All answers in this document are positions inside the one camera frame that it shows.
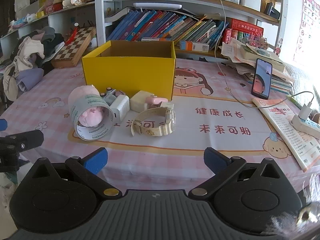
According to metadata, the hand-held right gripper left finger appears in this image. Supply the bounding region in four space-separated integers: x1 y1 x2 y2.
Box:
26 147 123 200

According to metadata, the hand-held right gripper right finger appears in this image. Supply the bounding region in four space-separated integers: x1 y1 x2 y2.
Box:
188 147 287 200

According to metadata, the white charger block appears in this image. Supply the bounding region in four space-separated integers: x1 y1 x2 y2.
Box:
111 94 130 122

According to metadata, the clear packing tape roll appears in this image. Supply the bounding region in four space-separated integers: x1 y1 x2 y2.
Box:
68 94 116 142

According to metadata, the white wristwatch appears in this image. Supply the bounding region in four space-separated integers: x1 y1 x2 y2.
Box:
130 107 176 138

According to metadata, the pale blue toy camera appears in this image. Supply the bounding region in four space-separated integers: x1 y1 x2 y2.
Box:
99 87 122 106

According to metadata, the pink plush toy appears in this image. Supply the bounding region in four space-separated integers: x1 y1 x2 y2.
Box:
68 85 105 128

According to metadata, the cream square power adapter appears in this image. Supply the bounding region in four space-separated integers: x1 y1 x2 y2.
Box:
129 91 154 112

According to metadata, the small pink gadget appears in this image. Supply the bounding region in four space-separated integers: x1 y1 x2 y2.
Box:
146 96 168 108

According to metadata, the yellow cardboard box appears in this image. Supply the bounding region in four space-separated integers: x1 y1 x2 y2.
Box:
82 40 176 102

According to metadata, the pile of clothes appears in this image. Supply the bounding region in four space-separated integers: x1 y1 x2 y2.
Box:
2 26 65 102

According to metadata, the white red printed booklet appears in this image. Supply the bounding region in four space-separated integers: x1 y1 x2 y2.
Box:
252 97 320 173

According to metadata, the standing black smartphone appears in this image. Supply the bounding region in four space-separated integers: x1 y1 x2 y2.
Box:
251 58 273 100

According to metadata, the white power strip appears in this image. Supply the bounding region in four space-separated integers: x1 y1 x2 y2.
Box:
290 115 320 139

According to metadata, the wooden chessboard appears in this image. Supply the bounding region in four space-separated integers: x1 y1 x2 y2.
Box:
51 26 97 68

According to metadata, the white plugged-in charger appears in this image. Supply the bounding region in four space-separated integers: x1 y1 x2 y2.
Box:
299 102 313 120

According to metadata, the pile of papers and books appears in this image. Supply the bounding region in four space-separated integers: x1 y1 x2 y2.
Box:
221 37 295 95

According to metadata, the red plastic toy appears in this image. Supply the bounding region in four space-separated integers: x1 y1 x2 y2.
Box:
65 23 81 43

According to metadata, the blue orange white carton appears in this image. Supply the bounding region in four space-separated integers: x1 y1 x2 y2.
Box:
180 41 210 53

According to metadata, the grey quilted cushion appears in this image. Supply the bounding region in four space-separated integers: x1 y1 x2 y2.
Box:
285 62 320 105

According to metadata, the white side shelf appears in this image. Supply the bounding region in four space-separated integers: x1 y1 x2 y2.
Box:
0 1 96 46

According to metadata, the small red box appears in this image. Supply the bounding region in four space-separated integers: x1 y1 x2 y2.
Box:
222 28 232 46

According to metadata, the dried flower bunch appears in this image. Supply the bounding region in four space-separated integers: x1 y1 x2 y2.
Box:
244 36 269 50

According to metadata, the white orange toothbrush carton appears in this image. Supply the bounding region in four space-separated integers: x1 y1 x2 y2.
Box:
141 37 173 42

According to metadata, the large red box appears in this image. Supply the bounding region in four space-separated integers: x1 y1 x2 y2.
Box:
226 18 264 38

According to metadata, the row of colourful books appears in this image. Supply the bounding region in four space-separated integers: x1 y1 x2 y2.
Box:
107 9 228 49

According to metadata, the small black device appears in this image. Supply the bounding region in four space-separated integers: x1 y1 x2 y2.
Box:
264 2 280 20

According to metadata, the white pen holder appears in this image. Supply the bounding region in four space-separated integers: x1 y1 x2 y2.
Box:
240 0 262 12

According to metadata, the white light bar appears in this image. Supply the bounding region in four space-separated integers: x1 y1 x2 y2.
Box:
134 2 183 10

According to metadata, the short white cable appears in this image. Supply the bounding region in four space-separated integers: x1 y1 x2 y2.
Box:
269 91 315 107

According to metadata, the white frame wooden bookshelf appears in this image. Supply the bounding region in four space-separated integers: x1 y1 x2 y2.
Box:
94 0 285 60

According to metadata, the long white charging cable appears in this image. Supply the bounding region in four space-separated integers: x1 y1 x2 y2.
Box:
207 0 263 109

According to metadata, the alphabet wall poster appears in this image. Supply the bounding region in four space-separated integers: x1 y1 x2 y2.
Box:
294 0 320 63

